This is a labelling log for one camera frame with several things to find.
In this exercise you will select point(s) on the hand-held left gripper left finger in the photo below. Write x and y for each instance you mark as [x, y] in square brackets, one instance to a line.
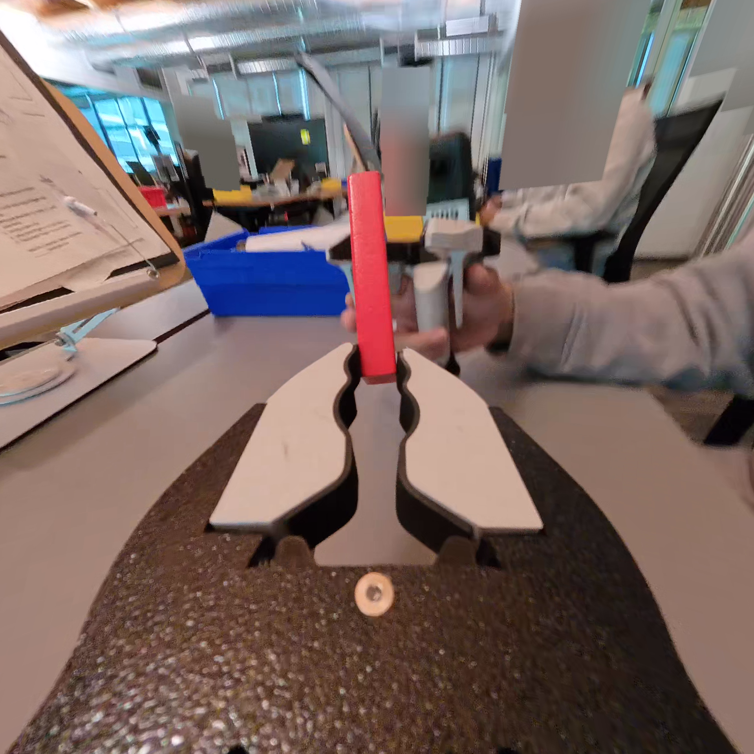
[283, 459]

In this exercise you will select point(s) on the white flat board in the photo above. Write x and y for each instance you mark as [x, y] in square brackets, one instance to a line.
[271, 242]

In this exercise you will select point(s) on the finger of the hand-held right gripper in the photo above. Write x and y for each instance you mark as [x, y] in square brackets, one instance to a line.
[330, 237]
[453, 235]

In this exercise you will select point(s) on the cardboard box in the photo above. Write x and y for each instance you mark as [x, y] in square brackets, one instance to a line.
[281, 174]

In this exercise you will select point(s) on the red plastic bin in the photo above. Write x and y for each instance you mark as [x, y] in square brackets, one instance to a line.
[153, 195]

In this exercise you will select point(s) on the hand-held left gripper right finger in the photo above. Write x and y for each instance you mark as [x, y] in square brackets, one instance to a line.
[465, 465]

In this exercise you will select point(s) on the person's right hand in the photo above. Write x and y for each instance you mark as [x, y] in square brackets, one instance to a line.
[486, 312]

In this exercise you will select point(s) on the wooden document stand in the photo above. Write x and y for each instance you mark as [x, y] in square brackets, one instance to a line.
[106, 365]

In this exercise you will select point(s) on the printed instruction sheet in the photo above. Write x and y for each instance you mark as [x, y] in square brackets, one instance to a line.
[47, 206]

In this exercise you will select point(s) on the blue plastic bin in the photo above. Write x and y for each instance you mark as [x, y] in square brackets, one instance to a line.
[265, 283]

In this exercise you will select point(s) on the yellow plastic bin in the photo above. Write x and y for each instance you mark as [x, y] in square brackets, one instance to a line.
[403, 228]

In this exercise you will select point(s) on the person's right forearm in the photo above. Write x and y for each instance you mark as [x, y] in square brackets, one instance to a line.
[618, 330]

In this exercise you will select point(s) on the red rectangular block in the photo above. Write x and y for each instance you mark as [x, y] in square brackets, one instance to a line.
[371, 277]

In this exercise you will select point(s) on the black office chair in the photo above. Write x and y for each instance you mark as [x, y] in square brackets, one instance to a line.
[671, 176]

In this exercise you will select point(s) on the black display screen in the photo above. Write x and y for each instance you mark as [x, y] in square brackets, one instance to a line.
[288, 144]

